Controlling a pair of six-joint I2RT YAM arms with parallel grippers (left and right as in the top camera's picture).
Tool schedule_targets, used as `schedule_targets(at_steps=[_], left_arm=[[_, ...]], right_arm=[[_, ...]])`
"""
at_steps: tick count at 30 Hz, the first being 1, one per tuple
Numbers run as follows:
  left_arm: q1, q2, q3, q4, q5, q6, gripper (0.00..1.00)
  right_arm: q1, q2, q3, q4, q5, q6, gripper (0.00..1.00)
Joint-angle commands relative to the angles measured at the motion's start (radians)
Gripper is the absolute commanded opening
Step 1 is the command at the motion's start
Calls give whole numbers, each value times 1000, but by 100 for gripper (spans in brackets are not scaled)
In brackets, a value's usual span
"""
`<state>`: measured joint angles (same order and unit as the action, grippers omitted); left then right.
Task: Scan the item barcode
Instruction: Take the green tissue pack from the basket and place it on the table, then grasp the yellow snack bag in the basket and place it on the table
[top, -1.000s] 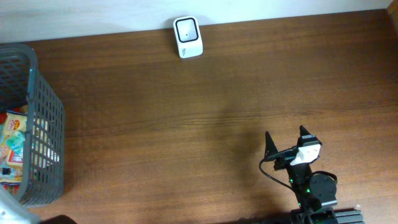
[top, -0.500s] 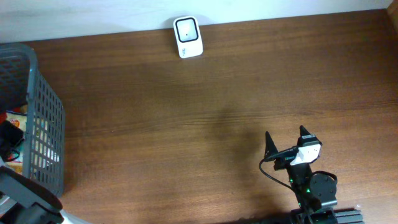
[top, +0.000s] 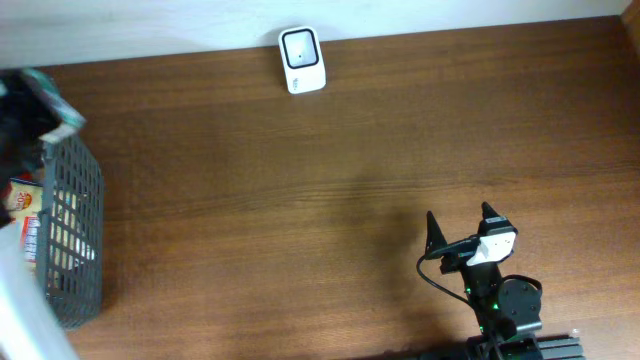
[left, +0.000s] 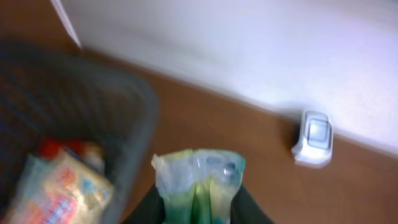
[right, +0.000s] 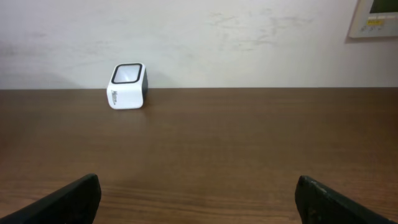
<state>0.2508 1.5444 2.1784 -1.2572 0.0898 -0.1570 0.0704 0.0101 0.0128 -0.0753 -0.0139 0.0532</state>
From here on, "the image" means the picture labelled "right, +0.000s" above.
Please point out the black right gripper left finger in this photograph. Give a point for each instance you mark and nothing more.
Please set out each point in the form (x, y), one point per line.
(75, 203)

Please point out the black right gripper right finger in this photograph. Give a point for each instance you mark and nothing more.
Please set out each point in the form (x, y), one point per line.
(318, 204)

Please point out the white barcode scanner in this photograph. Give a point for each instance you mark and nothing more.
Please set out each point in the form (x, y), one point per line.
(128, 86)

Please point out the white wall control panel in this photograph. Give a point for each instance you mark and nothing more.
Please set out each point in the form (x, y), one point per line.
(374, 18)

